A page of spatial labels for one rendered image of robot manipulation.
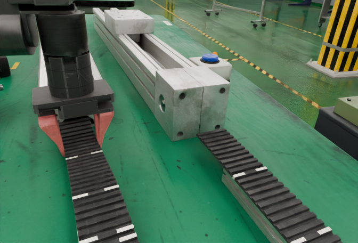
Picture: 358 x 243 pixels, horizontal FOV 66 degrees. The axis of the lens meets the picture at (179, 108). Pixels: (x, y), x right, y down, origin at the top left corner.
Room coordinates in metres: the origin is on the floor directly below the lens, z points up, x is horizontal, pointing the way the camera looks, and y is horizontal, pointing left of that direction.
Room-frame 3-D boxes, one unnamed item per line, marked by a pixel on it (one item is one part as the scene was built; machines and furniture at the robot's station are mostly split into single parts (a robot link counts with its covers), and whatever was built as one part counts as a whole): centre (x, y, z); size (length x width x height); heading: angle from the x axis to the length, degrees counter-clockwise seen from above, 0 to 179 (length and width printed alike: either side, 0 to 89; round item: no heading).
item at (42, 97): (0.35, 0.15, 0.90); 0.10 x 0.07 x 0.07; 117
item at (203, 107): (0.45, -0.03, 0.83); 0.12 x 0.09 x 0.10; 115
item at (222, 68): (0.65, -0.06, 0.81); 0.10 x 0.08 x 0.06; 115
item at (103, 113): (0.35, 0.14, 0.83); 0.07 x 0.07 x 0.09; 27
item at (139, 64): (0.85, 0.17, 0.82); 0.80 x 0.10 x 0.09; 25
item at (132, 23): (0.85, 0.17, 0.87); 0.16 x 0.11 x 0.07; 25
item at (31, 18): (0.35, 0.16, 0.96); 0.07 x 0.06 x 0.07; 103
